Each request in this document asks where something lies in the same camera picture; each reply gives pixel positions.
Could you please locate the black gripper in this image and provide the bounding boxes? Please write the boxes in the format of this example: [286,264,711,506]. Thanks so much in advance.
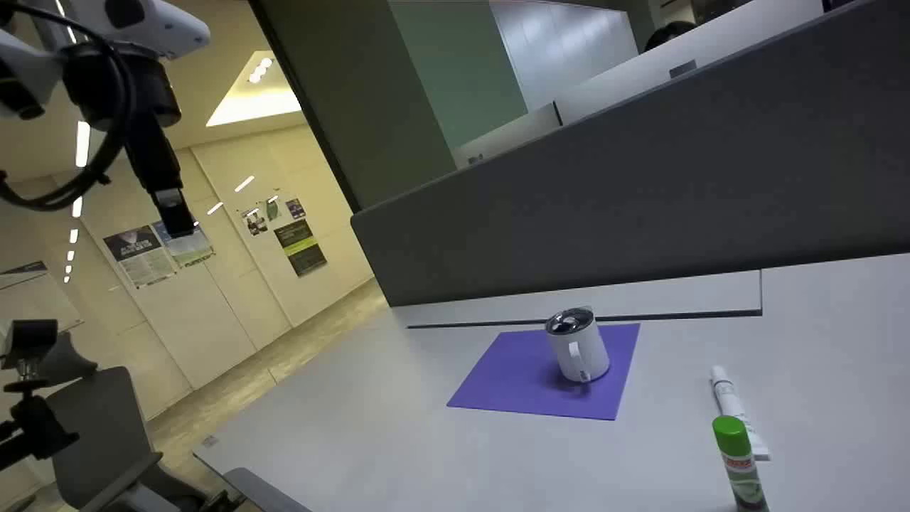
[61,44,193,239]

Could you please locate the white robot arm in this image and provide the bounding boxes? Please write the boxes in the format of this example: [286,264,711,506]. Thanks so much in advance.
[0,0,211,239]

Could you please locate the clear black flask lid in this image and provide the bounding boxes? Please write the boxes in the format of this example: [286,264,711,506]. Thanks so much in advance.
[546,307,594,337]

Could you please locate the grey office chair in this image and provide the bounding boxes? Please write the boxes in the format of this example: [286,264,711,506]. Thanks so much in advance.
[39,367,313,512]

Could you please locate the purple paper mat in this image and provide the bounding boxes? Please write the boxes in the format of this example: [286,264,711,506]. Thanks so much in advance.
[448,326,639,422]

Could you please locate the white marker pen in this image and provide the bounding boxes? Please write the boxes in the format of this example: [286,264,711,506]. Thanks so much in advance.
[707,364,769,461]

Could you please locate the green capped glue stick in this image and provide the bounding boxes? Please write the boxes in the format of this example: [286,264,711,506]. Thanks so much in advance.
[711,415,767,512]

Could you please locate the grey desk partition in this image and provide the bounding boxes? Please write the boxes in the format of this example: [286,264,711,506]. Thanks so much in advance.
[351,0,910,304]

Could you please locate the white wall notice sheets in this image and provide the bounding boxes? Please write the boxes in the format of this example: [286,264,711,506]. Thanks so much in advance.
[104,223,213,289]

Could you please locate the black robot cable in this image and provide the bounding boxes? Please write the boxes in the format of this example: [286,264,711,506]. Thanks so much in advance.
[0,0,138,215]

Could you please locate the dark wall poster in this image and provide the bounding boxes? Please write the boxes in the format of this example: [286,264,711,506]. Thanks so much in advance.
[276,220,323,277]

